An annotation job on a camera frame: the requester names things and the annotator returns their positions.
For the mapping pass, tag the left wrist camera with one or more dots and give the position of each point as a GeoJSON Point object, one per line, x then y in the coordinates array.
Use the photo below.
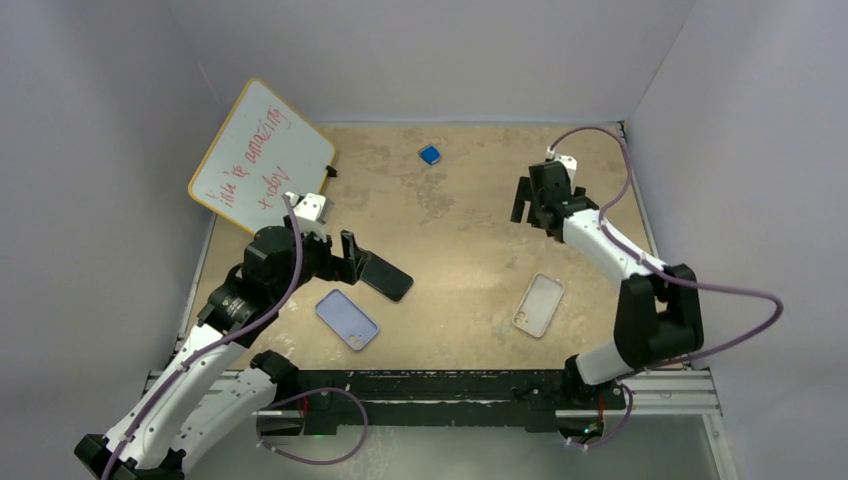
{"type": "Point", "coordinates": [310, 210]}

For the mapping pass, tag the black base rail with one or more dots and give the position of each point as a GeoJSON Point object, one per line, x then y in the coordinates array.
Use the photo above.
{"type": "Point", "coordinates": [536, 400]}

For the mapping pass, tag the white phone case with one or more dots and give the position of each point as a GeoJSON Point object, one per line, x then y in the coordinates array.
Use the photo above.
{"type": "Point", "coordinates": [538, 305]}

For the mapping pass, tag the blue eraser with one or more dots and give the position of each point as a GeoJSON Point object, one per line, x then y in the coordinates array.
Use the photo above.
{"type": "Point", "coordinates": [430, 155]}

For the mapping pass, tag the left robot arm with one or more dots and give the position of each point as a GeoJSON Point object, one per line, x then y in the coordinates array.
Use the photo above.
{"type": "Point", "coordinates": [176, 422]}

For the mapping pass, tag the whiteboard with yellow frame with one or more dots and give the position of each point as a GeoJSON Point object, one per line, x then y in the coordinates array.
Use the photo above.
{"type": "Point", "coordinates": [263, 150]}

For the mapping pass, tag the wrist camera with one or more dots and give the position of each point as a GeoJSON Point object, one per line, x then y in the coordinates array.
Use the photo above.
{"type": "Point", "coordinates": [568, 162]}
{"type": "Point", "coordinates": [310, 210]}

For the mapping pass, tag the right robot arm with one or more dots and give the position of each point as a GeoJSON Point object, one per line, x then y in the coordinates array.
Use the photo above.
{"type": "Point", "coordinates": [658, 314]}

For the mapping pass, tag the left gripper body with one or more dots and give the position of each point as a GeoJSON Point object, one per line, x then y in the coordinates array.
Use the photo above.
{"type": "Point", "coordinates": [316, 258]}

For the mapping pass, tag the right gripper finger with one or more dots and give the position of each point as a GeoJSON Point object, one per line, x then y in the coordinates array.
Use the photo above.
{"type": "Point", "coordinates": [521, 198]}
{"type": "Point", "coordinates": [537, 215]}

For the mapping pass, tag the aluminium frame rail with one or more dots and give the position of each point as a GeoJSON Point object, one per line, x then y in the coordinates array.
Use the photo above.
{"type": "Point", "coordinates": [674, 392]}

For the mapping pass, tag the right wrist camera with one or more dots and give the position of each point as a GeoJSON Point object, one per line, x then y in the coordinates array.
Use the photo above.
{"type": "Point", "coordinates": [568, 162]}

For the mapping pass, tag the lavender phone case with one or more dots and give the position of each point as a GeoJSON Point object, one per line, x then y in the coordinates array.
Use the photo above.
{"type": "Point", "coordinates": [347, 320]}

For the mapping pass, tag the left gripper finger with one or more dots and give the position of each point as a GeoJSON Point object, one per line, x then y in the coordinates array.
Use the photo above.
{"type": "Point", "coordinates": [351, 252]}
{"type": "Point", "coordinates": [346, 272]}

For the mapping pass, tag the black phone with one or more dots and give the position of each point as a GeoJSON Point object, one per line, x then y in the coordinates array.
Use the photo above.
{"type": "Point", "coordinates": [386, 278]}

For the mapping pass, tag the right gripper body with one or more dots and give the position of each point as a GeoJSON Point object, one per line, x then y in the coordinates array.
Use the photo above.
{"type": "Point", "coordinates": [531, 184]}

